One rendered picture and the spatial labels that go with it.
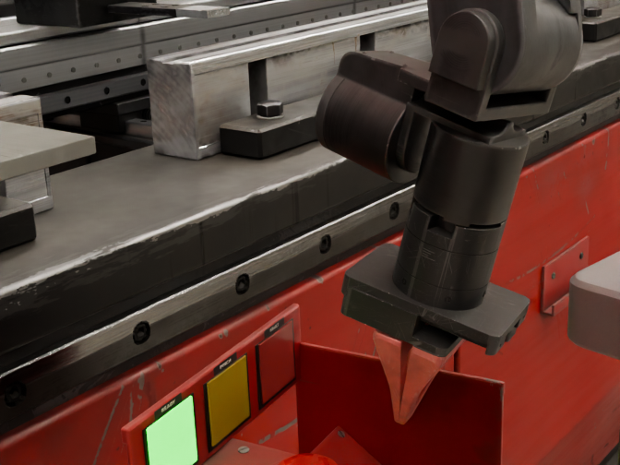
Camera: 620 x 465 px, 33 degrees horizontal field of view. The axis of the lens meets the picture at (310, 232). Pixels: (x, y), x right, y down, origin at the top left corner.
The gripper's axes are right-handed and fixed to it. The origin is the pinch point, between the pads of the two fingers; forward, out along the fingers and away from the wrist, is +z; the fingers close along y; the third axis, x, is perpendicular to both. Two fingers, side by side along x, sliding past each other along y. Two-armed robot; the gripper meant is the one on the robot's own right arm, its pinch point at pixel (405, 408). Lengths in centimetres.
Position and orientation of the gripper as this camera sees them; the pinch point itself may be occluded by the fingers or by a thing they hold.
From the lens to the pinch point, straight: 68.6
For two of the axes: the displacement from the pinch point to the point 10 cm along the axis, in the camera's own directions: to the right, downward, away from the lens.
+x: -4.7, 3.0, -8.3
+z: -1.8, 8.9, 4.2
